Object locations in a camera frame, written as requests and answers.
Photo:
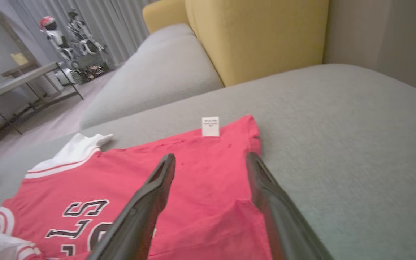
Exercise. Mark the grey sofa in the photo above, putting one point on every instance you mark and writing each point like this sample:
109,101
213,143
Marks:
338,144

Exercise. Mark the small yellow box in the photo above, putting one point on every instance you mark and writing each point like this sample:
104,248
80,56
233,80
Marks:
19,59

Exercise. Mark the red jersey with white sleeves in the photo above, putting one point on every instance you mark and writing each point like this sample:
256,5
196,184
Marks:
200,180

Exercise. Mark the white black humanoid robot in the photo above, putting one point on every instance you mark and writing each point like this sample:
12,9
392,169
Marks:
81,32

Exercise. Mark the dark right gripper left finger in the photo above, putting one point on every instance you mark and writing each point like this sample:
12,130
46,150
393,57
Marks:
139,216

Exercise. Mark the grey sofa backrest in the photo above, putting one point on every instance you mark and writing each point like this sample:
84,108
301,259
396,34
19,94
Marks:
385,36

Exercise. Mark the dark robot stand base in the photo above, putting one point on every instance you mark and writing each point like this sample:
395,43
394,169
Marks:
89,68

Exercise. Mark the grey metal frame table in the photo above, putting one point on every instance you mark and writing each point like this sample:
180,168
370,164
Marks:
16,81

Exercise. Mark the white robot with red cap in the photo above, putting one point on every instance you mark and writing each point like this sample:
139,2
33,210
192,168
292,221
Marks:
54,34

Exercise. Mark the yellow sofa back cushion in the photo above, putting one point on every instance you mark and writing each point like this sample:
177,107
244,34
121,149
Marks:
258,39

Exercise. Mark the small yellow sofa cushion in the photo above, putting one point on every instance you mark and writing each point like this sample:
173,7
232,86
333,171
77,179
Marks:
163,16

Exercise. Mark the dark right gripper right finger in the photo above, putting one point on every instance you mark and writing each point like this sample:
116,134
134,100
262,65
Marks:
280,216

